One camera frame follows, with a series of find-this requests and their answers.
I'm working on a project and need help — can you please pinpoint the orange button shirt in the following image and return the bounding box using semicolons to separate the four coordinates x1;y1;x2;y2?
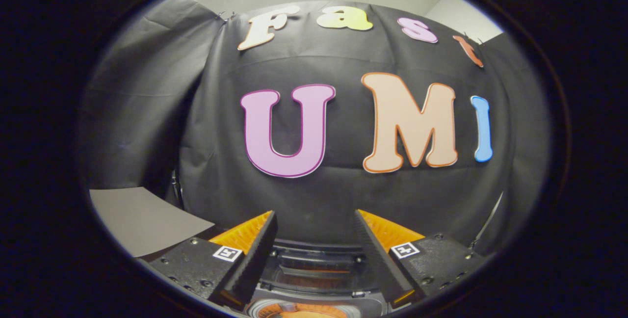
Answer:
265;302;348;318

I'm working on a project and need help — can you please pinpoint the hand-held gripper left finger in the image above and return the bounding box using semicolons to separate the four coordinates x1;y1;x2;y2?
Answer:
147;210;278;309

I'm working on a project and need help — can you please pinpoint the black backdrop cloth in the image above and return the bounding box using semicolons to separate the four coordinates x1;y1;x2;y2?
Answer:
78;0;552;257

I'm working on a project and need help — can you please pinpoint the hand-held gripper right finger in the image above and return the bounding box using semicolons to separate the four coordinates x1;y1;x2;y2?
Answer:
354;209;486;309

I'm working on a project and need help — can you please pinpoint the beige and dark cabinet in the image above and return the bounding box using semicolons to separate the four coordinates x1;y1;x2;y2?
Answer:
89;186;215;259

